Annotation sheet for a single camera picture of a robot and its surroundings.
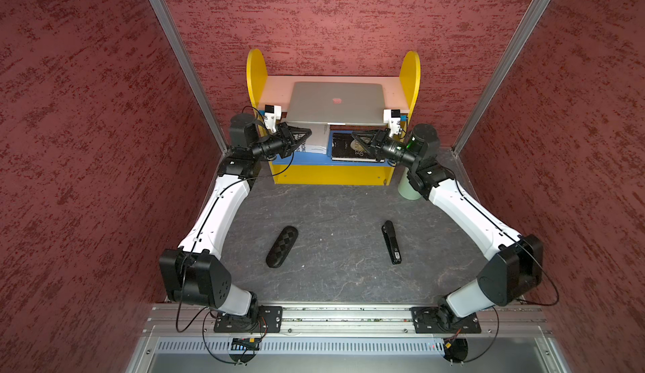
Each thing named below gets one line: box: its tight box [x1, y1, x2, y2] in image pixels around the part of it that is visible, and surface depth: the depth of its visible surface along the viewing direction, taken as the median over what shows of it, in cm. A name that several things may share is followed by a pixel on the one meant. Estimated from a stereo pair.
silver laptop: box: [286, 81, 386, 142], surface depth 79 cm
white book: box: [294, 143, 327, 154], surface depth 100 cm
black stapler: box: [381, 220, 403, 265], surface depth 89 cm
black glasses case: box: [265, 225, 299, 268], surface depth 88 cm
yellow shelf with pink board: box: [246, 48, 421, 184], surface depth 80 cm
